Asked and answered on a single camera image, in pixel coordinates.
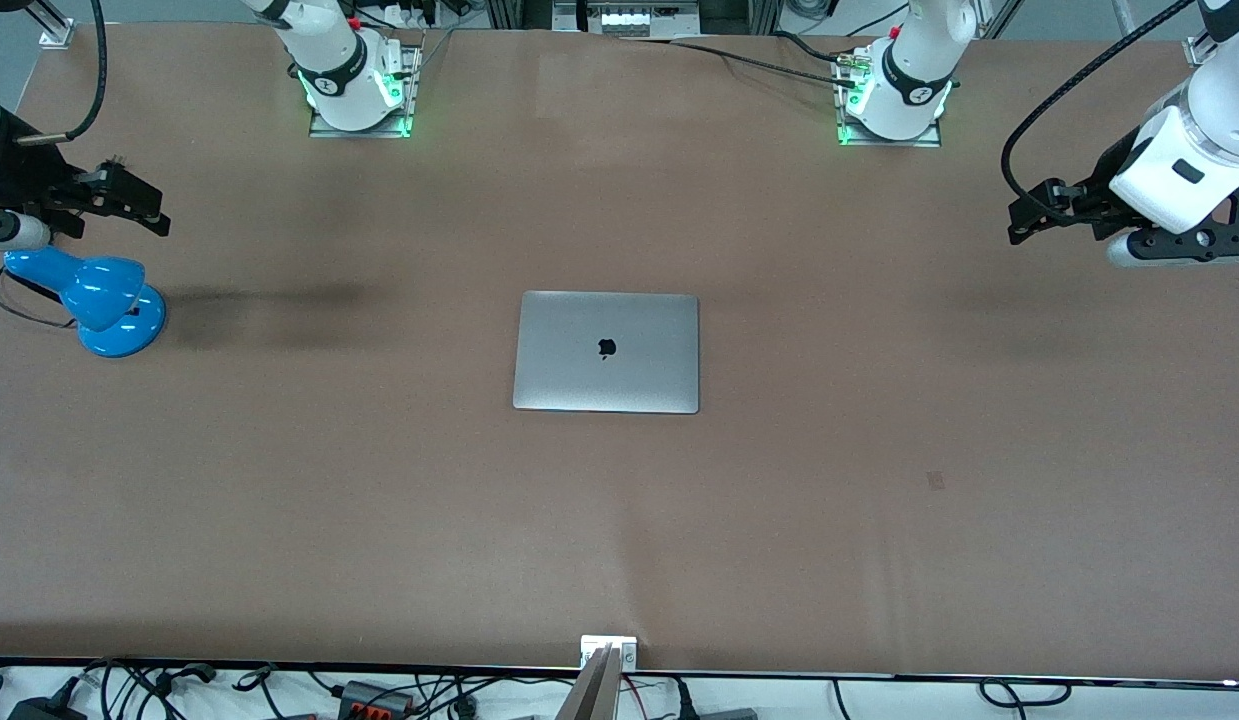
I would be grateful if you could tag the brown table cover sheet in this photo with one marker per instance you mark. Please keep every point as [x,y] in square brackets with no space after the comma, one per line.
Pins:
[379,500]

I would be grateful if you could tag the grey electrical switch box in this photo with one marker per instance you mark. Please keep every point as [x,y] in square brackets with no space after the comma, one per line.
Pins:
[629,20]

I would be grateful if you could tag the white mounting bracket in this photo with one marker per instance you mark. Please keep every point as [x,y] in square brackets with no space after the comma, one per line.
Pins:
[609,643]

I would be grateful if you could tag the black power brick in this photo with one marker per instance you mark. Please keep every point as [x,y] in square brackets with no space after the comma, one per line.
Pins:
[39,710]

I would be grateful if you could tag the grey flat box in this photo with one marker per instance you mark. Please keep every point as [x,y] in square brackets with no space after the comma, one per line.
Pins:
[729,714]

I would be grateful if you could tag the aluminium corner post bracket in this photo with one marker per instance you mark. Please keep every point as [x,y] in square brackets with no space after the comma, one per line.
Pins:
[1201,52]
[64,38]

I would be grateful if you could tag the black orange power adapter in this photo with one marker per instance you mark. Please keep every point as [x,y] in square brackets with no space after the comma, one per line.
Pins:
[364,692]

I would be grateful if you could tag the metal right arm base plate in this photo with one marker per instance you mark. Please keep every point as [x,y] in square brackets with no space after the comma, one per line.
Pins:
[379,131]

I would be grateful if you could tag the white power strip with plugs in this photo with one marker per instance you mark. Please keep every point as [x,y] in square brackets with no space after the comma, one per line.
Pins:
[414,12]

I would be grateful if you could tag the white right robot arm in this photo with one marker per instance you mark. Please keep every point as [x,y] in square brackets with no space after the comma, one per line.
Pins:
[329,50]

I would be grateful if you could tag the black plug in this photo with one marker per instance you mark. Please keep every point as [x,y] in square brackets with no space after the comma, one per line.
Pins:
[684,700]

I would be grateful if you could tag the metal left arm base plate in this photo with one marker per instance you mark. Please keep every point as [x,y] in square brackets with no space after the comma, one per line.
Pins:
[929,138]

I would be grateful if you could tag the grey laptop computer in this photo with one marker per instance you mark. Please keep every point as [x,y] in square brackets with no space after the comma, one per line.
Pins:
[579,370]

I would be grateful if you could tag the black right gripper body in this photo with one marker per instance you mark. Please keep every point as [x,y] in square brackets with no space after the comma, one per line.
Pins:
[17,172]

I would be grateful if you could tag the grey metal camera pole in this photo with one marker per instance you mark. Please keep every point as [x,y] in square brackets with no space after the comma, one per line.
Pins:
[591,695]

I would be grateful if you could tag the blue desk lamp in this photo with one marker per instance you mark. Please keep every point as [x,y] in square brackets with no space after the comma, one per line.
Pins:
[104,290]

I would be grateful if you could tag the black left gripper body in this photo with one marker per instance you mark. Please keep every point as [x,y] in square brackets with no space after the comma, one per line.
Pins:
[1106,176]

